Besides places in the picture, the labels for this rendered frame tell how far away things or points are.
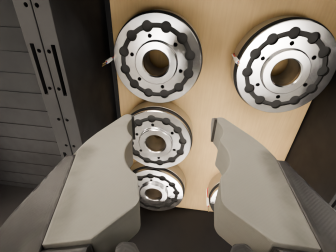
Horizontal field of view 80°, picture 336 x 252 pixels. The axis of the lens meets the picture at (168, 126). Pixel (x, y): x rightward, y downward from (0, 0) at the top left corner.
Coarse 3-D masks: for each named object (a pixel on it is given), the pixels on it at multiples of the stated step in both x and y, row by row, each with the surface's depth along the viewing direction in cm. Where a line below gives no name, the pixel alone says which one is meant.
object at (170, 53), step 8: (152, 40) 22; (160, 40) 22; (144, 48) 22; (152, 48) 22; (160, 48) 22; (168, 48) 22; (136, 56) 22; (144, 56) 23; (168, 56) 22; (176, 56) 22; (136, 64) 23; (168, 64) 23; (176, 64) 22; (144, 72) 23; (168, 72) 23; (152, 80) 24; (160, 80) 24
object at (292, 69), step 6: (288, 60) 24; (294, 60) 22; (288, 66) 24; (294, 66) 23; (282, 72) 25; (288, 72) 24; (294, 72) 22; (276, 78) 24; (282, 78) 24; (288, 78) 23
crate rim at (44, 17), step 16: (32, 0) 15; (48, 0) 15; (48, 16) 15; (48, 32) 16; (48, 48) 17; (48, 64) 17; (64, 64) 17; (64, 80) 18; (64, 96) 19; (64, 112) 20; (80, 128) 21; (80, 144) 22
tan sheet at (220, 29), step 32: (128, 0) 23; (160, 0) 23; (192, 0) 22; (224, 0) 22; (256, 0) 21; (288, 0) 21; (320, 0) 21; (224, 32) 23; (160, 64) 26; (224, 64) 25; (128, 96) 29; (192, 96) 28; (224, 96) 27; (192, 128) 31; (256, 128) 29; (288, 128) 29; (192, 160) 34; (192, 192) 38
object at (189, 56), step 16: (144, 16) 21; (160, 16) 20; (128, 32) 22; (144, 32) 21; (160, 32) 21; (176, 32) 21; (192, 32) 21; (128, 48) 23; (176, 48) 22; (192, 48) 22; (128, 64) 24; (192, 64) 23; (128, 80) 25; (144, 80) 24; (176, 80) 24; (192, 80) 24; (144, 96) 25; (160, 96) 25; (176, 96) 25
